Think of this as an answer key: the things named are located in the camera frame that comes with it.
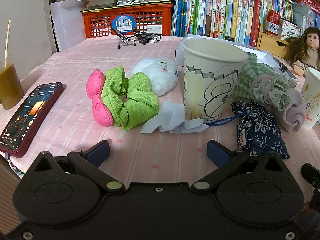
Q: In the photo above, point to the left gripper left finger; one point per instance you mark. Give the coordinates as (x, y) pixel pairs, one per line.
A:
(88, 163)

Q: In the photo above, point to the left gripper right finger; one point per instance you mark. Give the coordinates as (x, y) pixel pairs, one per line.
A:
(227, 163)

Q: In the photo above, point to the dark blue floral pouch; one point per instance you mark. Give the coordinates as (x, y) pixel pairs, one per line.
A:
(257, 131)

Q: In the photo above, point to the white paper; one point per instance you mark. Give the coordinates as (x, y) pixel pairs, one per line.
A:
(171, 118)

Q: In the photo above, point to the green scrunchie with pink bow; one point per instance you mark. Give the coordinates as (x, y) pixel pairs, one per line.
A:
(121, 102)

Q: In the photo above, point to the green gingham scrunchie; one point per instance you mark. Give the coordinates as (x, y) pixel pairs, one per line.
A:
(258, 82)

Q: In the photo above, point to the white fluffy plush toy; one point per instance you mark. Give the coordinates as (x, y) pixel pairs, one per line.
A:
(162, 72)

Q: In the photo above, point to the pink tablecloth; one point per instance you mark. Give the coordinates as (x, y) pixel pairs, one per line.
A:
(77, 121)

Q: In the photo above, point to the red smartphone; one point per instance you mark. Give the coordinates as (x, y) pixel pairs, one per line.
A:
(24, 124)

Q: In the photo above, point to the large drawn paper cup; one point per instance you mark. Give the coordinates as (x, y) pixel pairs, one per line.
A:
(211, 70)

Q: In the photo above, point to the white shallow box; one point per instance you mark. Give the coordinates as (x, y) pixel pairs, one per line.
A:
(263, 56)

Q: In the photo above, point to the glass of brown drink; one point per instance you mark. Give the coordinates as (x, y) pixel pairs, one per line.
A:
(11, 88)

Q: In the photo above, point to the black binder clip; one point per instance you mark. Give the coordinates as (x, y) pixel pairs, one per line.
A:
(283, 64)

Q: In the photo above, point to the brown haired doll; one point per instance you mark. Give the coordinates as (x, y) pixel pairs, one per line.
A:
(303, 52)

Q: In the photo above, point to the small wooden drawer box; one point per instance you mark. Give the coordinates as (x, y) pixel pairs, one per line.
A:
(273, 45)

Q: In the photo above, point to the miniature black bicycle model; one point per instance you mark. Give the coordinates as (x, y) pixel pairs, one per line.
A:
(137, 37)

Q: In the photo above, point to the red Budweiser can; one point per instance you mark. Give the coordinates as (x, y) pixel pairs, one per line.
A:
(272, 24)

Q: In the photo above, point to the white printed small box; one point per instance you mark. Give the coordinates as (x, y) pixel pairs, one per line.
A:
(288, 29)

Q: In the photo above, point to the row of upright books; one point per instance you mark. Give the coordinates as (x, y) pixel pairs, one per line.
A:
(239, 20)

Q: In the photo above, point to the red plastic crate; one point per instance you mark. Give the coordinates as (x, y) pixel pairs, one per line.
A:
(151, 18)

